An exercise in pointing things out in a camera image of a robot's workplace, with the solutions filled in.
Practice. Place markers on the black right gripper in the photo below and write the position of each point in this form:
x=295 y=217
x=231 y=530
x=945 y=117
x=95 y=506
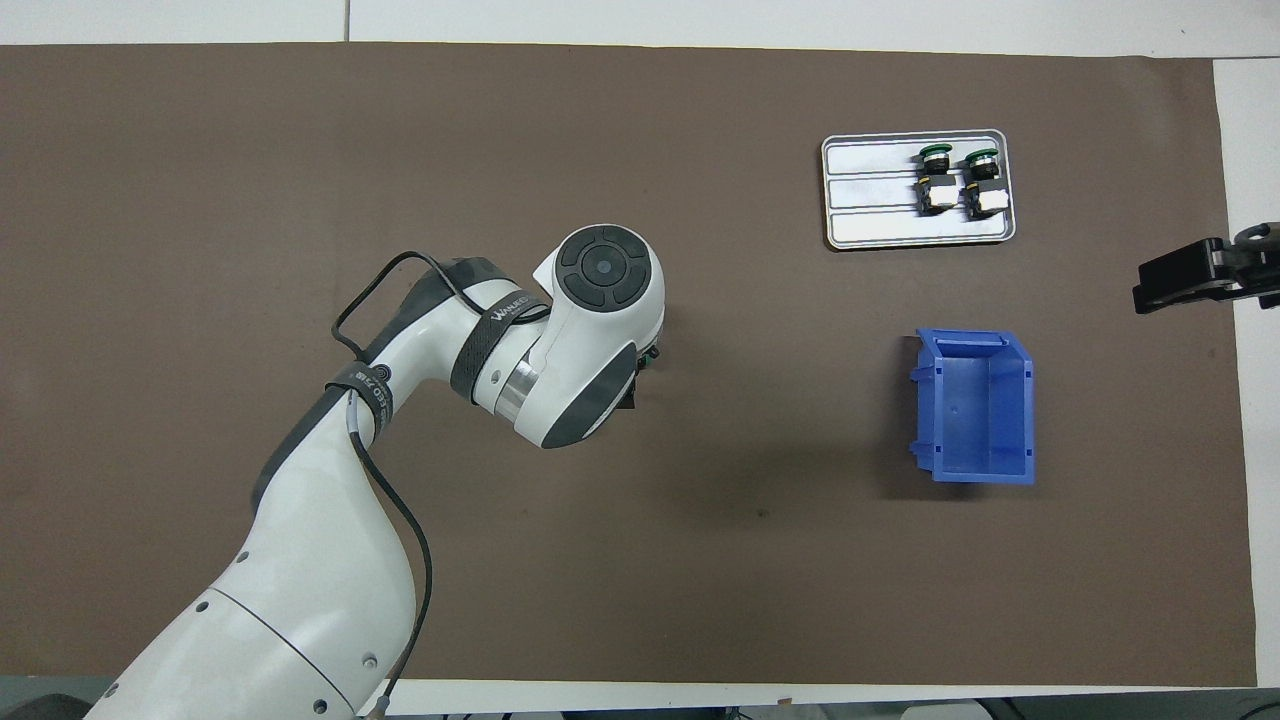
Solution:
x=1250 y=265

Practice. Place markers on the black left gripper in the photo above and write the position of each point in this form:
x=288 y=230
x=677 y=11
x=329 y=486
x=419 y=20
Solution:
x=628 y=392

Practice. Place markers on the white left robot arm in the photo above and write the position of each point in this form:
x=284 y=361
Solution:
x=320 y=600

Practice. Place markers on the brown table mat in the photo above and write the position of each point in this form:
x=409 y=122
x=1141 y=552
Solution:
x=700 y=560

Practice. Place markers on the blue plastic bin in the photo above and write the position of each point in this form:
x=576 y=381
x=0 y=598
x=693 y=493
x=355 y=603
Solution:
x=975 y=420

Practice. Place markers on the grey metal tray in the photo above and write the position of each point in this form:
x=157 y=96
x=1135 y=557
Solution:
x=870 y=190

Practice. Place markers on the green push button switch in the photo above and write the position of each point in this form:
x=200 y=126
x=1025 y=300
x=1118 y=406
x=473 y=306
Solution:
x=982 y=190
x=936 y=185

